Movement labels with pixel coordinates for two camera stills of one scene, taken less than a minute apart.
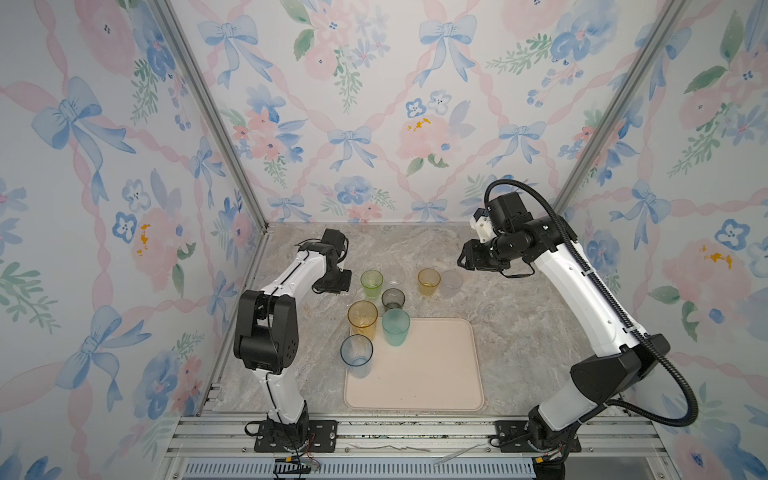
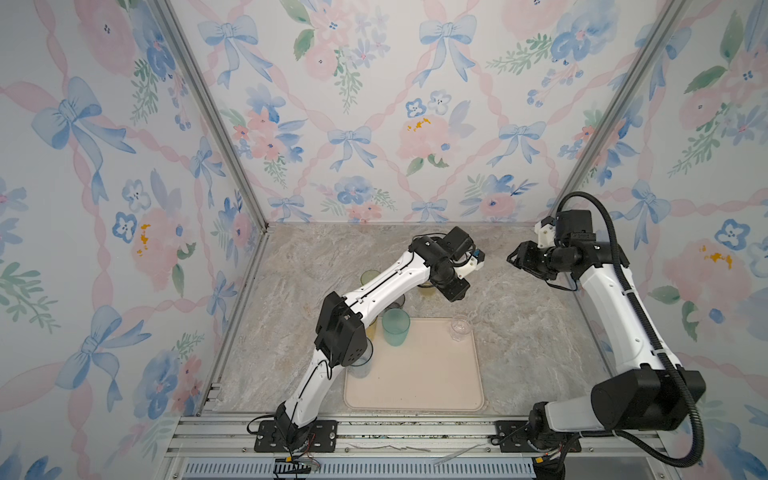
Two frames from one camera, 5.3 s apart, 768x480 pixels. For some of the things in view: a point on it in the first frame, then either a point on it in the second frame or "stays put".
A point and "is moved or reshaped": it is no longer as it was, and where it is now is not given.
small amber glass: (428, 281) stays put
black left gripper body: (337, 283) to (451, 286)
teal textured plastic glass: (396, 325) stays put
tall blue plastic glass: (356, 351) stays put
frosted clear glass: (451, 281) is moved or reshaped
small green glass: (371, 280) stays put
